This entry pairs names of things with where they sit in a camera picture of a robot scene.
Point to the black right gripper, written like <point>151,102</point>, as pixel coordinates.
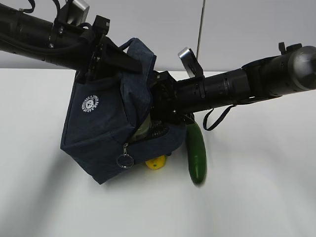
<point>163,88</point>

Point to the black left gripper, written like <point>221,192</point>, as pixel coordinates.
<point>107,58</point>

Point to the glass container green lid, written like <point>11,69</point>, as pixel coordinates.
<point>143,130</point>

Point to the navy blue lunch bag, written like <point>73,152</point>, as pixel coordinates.
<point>103,115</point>

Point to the green cucumber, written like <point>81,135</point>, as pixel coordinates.
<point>197,160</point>

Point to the yellow lemon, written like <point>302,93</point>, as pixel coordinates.
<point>156,163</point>

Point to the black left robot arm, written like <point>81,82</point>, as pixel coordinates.
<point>69,41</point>

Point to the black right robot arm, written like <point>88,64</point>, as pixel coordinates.
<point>292,71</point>

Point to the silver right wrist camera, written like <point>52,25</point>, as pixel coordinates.
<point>190,63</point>

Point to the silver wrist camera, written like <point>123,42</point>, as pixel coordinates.
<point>74,12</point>
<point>190,63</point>

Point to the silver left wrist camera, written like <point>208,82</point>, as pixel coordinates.
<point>74,12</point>

